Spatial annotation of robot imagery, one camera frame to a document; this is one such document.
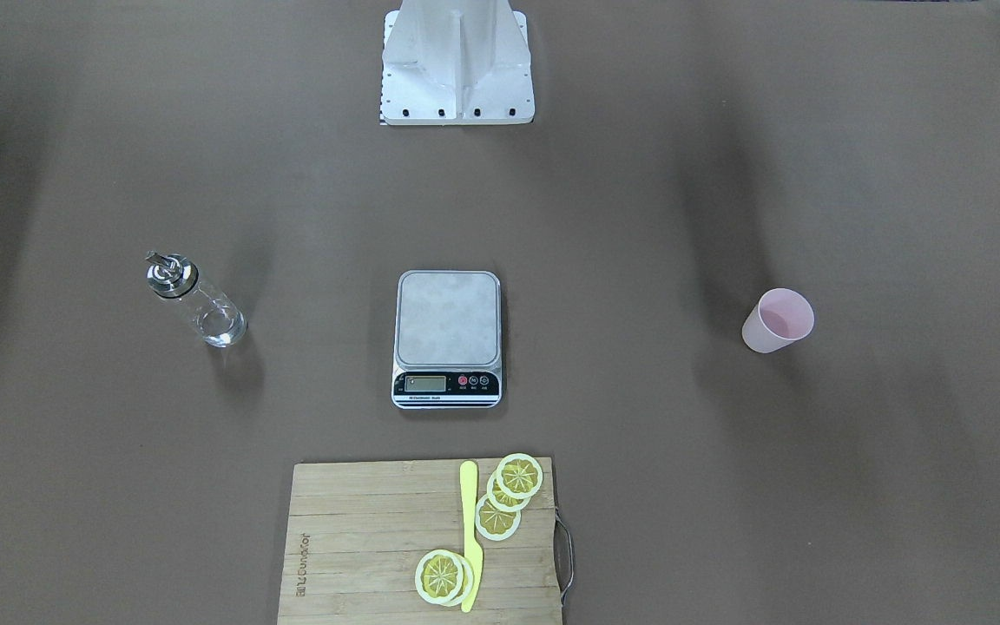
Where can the bamboo cutting board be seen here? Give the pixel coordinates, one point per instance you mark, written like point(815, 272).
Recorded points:
point(357, 531)

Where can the digital kitchen scale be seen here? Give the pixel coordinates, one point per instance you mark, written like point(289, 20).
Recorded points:
point(448, 340)

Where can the lemon slice top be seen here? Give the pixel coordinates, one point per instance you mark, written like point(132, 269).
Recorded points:
point(519, 476)

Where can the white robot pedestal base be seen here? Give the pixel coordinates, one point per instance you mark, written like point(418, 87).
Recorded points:
point(456, 63)

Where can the lemon slice lower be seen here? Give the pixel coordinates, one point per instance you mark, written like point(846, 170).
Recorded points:
point(494, 524)

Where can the pink plastic cup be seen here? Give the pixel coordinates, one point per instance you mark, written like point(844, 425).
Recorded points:
point(781, 317)

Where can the lemon slice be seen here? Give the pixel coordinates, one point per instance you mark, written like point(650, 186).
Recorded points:
point(500, 501)
point(468, 580)
point(494, 524)
point(441, 577)
point(519, 476)

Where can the lemon slice behind front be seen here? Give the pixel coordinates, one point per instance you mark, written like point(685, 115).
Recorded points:
point(468, 580)

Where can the yellow plastic knife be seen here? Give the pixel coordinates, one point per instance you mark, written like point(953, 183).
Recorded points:
point(472, 549)

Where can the lemon slice middle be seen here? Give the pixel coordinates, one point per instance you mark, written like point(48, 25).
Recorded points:
point(500, 501)

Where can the glass sauce bottle metal spout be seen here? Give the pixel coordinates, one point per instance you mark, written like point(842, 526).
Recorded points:
point(176, 279)

